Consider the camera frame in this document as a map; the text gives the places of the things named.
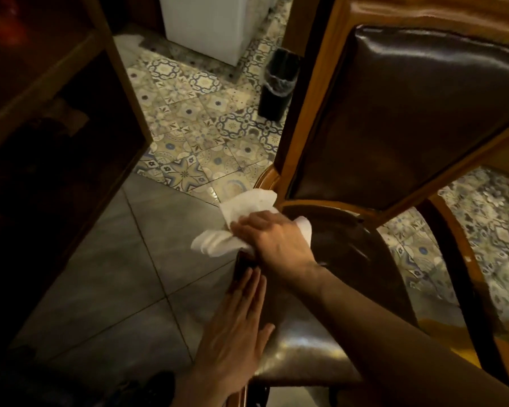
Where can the person's left hand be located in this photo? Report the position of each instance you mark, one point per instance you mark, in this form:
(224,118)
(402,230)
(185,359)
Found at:
(233,334)

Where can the person's right hand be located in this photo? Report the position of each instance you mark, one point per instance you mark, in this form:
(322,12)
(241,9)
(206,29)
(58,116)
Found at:
(280,245)

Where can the person's left thumb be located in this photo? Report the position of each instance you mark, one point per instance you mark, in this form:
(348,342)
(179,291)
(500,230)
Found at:
(265,339)

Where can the person's right fingers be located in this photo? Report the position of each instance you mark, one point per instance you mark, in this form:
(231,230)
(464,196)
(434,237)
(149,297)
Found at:
(248,228)

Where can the white paper towel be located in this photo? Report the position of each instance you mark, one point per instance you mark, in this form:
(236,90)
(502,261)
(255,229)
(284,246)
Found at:
(237,216)

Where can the wooden chair with leather upholstery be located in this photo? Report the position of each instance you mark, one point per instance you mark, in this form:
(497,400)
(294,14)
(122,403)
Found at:
(390,135)

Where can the person's right forearm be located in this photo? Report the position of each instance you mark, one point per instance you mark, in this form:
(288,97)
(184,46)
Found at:
(398,347)

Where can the person's left forearm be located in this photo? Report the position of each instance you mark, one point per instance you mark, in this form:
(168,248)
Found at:
(195,387)

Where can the black trash bin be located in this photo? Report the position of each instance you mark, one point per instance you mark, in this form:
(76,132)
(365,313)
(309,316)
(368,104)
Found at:
(279,86)

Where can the white appliance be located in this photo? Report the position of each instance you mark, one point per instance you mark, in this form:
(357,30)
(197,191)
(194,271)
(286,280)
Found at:
(214,23)

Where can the dark wooden shelf cabinet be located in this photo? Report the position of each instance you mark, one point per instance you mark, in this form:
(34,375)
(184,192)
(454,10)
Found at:
(46,165)

